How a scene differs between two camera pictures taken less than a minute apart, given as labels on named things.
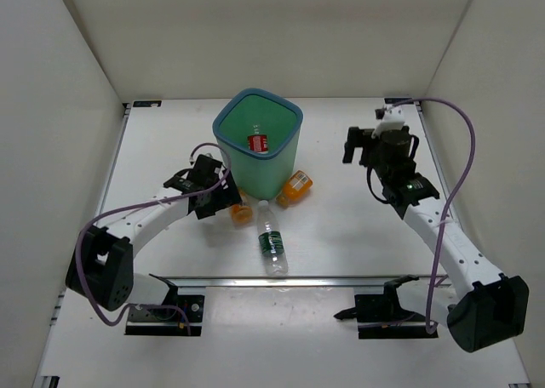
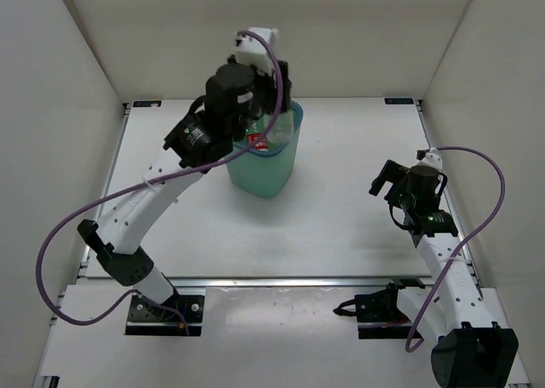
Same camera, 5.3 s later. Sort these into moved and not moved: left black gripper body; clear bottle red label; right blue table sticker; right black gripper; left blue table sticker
Moved: left black gripper body; right black gripper
Not moved: clear bottle red label; left blue table sticker; right blue table sticker
